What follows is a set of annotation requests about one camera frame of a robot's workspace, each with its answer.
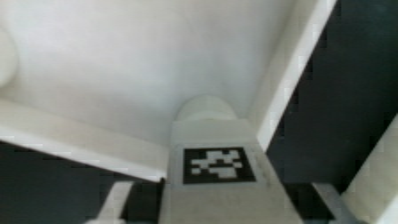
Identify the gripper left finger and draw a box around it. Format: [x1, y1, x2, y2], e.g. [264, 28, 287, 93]
[85, 181, 161, 224]

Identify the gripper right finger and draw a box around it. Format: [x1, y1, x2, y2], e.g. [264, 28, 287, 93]
[286, 182, 367, 224]

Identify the white table leg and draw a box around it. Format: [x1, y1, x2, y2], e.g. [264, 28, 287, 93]
[158, 95, 303, 224]

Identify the white square table top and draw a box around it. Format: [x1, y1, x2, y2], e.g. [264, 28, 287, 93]
[0, 0, 337, 181]

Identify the white U-shaped fence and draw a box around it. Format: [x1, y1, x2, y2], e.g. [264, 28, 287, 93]
[343, 115, 398, 224]

